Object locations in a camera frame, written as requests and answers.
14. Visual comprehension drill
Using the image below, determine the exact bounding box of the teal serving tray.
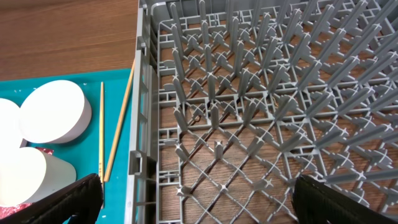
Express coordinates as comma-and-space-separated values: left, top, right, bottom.
0, 68, 135, 224

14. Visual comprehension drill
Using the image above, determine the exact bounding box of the left wooden chopstick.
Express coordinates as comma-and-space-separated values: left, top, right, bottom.
98, 82, 104, 197

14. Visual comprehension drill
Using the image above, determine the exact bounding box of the wooden chopstick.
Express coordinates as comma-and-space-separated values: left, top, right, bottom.
98, 82, 104, 197
104, 60, 136, 182

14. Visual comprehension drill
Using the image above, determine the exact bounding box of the large white plate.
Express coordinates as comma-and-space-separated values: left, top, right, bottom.
1, 98, 27, 150

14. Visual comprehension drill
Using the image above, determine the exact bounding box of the white medium bowl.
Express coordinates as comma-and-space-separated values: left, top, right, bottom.
19, 80, 92, 144

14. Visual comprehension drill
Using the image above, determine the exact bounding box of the right wooden chopstick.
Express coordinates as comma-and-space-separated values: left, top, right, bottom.
104, 60, 136, 182

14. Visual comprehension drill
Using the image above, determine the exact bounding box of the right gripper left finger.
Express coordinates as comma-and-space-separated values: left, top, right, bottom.
1, 173, 103, 224

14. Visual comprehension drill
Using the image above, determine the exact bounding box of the grey dishwasher rack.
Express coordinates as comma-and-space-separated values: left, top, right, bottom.
124, 1, 397, 223

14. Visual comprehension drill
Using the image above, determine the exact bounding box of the white cup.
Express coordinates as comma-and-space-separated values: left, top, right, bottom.
1, 147, 76, 207

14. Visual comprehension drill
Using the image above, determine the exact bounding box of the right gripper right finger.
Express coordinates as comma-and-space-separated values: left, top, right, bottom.
292, 175, 396, 224

